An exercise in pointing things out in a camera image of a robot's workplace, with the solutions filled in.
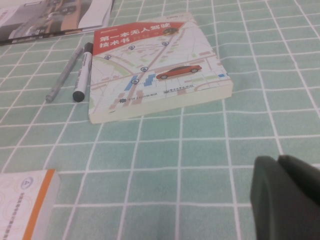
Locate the green checked tablecloth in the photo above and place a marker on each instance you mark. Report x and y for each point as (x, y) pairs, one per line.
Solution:
(200, 175)

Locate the white orange spine book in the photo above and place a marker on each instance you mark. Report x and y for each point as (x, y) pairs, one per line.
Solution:
(20, 205)

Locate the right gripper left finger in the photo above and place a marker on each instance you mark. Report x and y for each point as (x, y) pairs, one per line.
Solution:
(282, 207)

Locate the grey transparent gel pen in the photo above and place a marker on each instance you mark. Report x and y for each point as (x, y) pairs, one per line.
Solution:
(63, 75)

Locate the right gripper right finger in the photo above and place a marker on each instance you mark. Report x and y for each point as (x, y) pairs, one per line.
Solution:
(302, 170)

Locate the white robot photo brochure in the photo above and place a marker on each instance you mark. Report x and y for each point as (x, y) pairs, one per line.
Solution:
(112, 8)
(37, 22)

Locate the red map cover book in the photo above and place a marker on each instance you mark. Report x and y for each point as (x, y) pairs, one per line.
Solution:
(162, 62)

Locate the white marker with black cap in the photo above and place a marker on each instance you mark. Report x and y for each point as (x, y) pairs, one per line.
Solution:
(83, 72)

